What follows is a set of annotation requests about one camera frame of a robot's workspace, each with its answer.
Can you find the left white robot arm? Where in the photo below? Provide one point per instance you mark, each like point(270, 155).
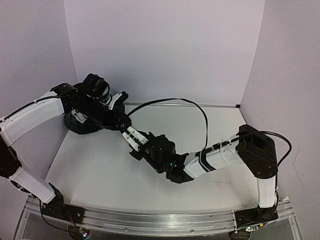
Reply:
point(90, 98)

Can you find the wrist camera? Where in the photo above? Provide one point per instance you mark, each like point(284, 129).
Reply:
point(117, 99)
point(138, 140)

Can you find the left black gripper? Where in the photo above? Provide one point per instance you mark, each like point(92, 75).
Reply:
point(119, 117)

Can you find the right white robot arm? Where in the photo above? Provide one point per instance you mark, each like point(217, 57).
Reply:
point(249, 146)

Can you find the aluminium front rail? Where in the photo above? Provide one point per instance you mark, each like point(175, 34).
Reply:
point(152, 224)

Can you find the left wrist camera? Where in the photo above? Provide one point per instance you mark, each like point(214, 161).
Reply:
point(117, 99)

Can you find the grey and black jacket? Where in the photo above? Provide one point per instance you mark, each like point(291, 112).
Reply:
point(87, 127)

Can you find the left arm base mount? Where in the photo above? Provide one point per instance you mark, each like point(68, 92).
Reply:
point(58, 209)

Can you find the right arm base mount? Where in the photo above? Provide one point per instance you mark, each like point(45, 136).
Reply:
point(249, 218)

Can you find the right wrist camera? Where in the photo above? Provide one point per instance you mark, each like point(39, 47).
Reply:
point(138, 140)

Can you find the aluminium back table rail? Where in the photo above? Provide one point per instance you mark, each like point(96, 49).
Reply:
point(186, 104)

